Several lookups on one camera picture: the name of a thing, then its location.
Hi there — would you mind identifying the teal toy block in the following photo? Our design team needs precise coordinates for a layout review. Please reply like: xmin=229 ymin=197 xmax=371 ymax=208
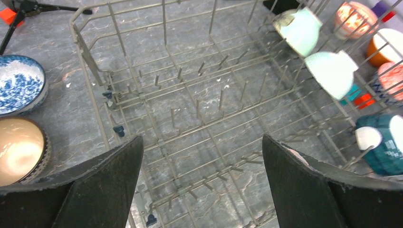
xmin=340 ymin=84 xmax=362 ymax=105

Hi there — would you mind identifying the light green ribbed bowl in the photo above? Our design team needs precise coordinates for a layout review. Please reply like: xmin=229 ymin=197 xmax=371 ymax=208
xmin=304 ymin=50 xmax=359 ymax=100

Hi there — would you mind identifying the pale green bowl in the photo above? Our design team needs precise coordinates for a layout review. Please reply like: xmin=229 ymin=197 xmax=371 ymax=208
xmin=273 ymin=7 xmax=323 ymax=57

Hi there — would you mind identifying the dark brown banded bowl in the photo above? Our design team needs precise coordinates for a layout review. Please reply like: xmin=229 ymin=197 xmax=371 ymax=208
xmin=0 ymin=116 xmax=52 ymax=187

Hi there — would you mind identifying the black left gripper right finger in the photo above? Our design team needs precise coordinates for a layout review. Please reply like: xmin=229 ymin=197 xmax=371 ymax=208
xmin=262 ymin=134 xmax=403 ymax=228

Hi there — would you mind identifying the white bowl orange pattern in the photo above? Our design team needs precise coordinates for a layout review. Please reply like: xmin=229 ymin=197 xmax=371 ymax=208
xmin=334 ymin=1 xmax=378 ymax=40

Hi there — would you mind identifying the white blue rimmed bowl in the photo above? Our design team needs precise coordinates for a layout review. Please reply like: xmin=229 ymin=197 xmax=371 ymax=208
xmin=0 ymin=55 xmax=48 ymax=117

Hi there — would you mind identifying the purple red toy block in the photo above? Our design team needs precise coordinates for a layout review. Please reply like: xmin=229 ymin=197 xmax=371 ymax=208
xmin=372 ymin=0 xmax=396 ymax=23

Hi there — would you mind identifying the blue white patterned bowl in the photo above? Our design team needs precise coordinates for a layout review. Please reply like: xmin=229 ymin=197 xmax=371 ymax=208
xmin=371 ymin=62 xmax=403 ymax=107

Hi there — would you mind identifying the teal bowl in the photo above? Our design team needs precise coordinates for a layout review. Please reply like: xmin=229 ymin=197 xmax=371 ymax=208
xmin=355 ymin=114 xmax=403 ymax=176

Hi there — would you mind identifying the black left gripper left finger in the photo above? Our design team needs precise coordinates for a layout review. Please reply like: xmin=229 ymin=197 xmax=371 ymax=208
xmin=0 ymin=136 xmax=144 ymax=228

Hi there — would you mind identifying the black microphone tripod stand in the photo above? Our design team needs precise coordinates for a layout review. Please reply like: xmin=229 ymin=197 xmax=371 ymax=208
xmin=0 ymin=0 xmax=79 ymax=56

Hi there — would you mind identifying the grey wire dish rack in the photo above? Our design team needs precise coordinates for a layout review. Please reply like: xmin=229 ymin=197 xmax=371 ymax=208
xmin=68 ymin=0 xmax=403 ymax=228

